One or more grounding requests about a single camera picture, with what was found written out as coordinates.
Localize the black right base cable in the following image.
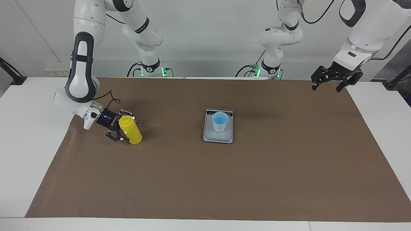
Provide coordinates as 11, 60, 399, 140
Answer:
127, 63, 143, 77

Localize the brown paper table mat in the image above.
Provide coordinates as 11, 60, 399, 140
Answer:
25, 77, 411, 223

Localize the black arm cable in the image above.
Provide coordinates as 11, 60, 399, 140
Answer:
297, 0, 411, 60
93, 90, 121, 106

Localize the silver digital kitchen scale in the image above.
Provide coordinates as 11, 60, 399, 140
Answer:
203, 108, 234, 143

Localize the light blue plastic cup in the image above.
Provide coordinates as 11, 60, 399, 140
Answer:
212, 112, 229, 133

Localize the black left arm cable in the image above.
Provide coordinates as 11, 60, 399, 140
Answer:
297, 0, 411, 60

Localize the black base cable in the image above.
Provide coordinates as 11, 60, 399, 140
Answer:
127, 63, 143, 77
235, 51, 267, 77

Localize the black table clamp stand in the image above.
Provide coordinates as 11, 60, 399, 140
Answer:
0, 57, 27, 85
385, 64, 411, 89

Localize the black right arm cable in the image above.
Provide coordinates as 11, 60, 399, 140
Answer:
93, 90, 121, 106

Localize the black left base cable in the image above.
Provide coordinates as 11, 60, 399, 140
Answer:
235, 51, 267, 77

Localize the yellow seasoning squeeze bottle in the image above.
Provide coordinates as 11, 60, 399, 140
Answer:
118, 115, 143, 145

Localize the white wall socket box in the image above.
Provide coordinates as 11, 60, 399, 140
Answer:
44, 61, 75, 77

